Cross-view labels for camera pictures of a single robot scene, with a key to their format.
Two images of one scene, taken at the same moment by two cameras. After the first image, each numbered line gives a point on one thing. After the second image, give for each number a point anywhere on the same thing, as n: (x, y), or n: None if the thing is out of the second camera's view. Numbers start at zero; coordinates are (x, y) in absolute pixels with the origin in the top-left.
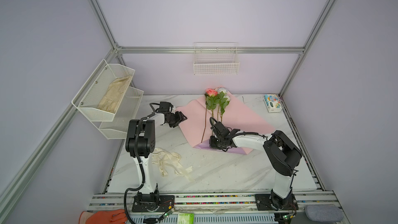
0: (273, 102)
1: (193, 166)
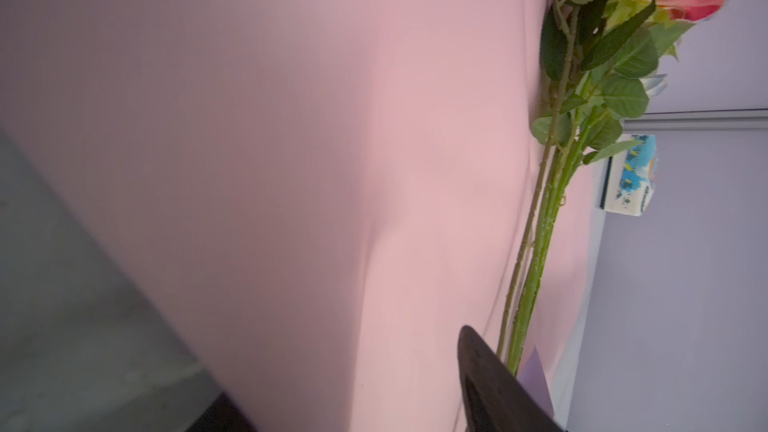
0: (625, 182)
1: None
